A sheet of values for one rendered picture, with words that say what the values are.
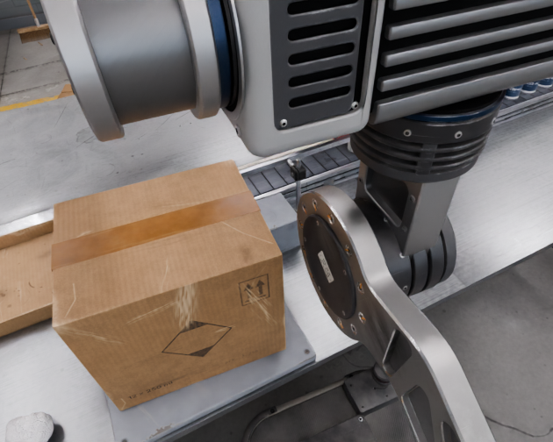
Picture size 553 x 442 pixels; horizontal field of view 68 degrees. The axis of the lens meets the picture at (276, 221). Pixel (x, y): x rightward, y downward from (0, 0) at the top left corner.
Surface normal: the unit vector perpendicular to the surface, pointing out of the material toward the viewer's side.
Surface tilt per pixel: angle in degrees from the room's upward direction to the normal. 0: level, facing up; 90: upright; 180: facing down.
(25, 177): 0
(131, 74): 90
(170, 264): 0
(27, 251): 0
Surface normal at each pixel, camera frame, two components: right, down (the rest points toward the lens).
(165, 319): 0.36, 0.65
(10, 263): -0.04, -0.70
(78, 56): 0.35, 0.42
